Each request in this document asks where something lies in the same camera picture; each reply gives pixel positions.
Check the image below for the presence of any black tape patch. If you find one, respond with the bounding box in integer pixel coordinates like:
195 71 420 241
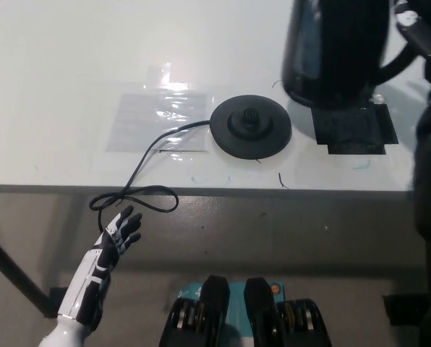
310 100 399 156

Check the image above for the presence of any black electric kettle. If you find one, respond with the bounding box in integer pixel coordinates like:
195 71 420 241
279 0 421 110

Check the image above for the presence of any round black kettle base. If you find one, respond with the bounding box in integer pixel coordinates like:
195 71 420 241
209 94 293 159

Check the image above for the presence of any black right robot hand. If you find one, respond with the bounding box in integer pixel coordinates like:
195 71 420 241
392 0 431 102

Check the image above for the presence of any clear plastic sheet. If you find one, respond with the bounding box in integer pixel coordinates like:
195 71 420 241
106 92 213 153

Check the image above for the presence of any black power cord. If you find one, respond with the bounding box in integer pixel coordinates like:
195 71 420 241
88 119 213 233

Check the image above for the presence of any black table foot bracket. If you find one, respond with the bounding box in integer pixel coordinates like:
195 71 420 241
48 286 72 320

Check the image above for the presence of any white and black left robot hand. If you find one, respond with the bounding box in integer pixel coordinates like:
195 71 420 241
57 205 143 328

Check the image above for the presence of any black table leg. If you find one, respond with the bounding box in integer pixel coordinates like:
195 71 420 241
0 227 52 316

